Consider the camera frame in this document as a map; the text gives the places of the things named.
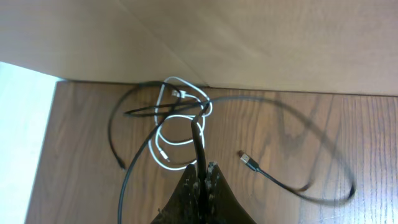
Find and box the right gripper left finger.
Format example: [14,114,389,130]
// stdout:
[151,165,199,224]

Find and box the white USB cable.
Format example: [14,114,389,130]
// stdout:
[147,76,214,171]

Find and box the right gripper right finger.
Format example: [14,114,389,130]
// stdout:
[206,162,256,224]

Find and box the black USB cable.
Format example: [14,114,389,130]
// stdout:
[106,80,357,224]

